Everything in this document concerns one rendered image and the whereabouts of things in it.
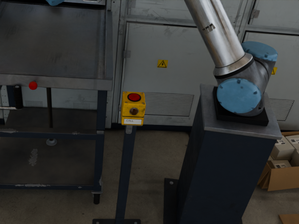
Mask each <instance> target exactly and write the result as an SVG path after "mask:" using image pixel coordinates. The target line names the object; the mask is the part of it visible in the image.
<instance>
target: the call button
mask: <svg viewBox="0 0 299 224"><path fill-rule="evenodd" d="M129 98H130V99H131V100H139V99H140V96H139V95H138V94H134V93H133V94H130V95H129Z"/></svg>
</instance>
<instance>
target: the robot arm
mask: <svg viewBox="0 0 299 224"><path fill-rule="evenodd" d="M46 1H47V2H48V3H49V4H50V5H51V6H56V5H58V4H60V3H62V2H63V1H65V0H46ZM184 1H185V4H186V5H187V7H188V10H189V12H190V14H191V16H192V18H193V20H194V22H195V24H196V26H197V28H198V30H199V33H200V35H201V37H202V39H203V41H204V43H205V45H206V47H207V49H208V51H209V53H210V56H211V58H212V60H213V62H214V64H215V68H214V71H213V75H214V76H215V79H216V81H217V83H218V84H219V86H218V89H217V99H218V101H219V102H220V104H221V105H222V106H223V107H224V108H225V109H226V110H228V111H230V112H232V113H234V114H237V115H240V116H256V115H258V114H260V113H261V112H262V111H263V108H264V104H265V103H264V92H265V89H266V87H267V84H268V81H269V79H270V76H271V73H272V71H273V68H274V66H275V63H276V61H277V56H278V53H277V51H276V50H275V49H274V48H272V47H271V46H269V45H267V44H263V43H260V42H255V41H245V42H243V43H242V44H240V42H239V39H238V37H237V35H236V33H235V30H234V28H233V26H232V24H231V21H230V19H229V17H228V15H227V12H226V10H225V8H224V6H223V4H222V1H221V0H184Z"/></svg>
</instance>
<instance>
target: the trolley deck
mask: <svg viewBox="0 0 299 224"><path fill-rule="evenodd" d="M99 23H100V11H96V10H85V9H74V8H59V7H48V6H37V5H26V4H11V3H7V4H6V5H5V7H4V9H3V11H2V13H1V15H0V85H8V86H15V85H20V86H25V87H28V86H29V83H30V82H32V81H34V80H35V81H36V83H37V87H42V88H66V89H84V90H101V91H112V90H113V12H108V14H107V74H106V79H97V56H98V39H99Z"/></svg>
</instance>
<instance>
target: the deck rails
mask: <svg viewBox="0 0 299 224"><path fill-rule="evenodd" d="M6 4H7V2H1V1H0V15H1V13H2V11H3V9H4V7H5V5H6ZM107 14H108V11H107V1H106V11H105V10H100V23H99V39H98V56H97V79H106V74H107Z"/></svg>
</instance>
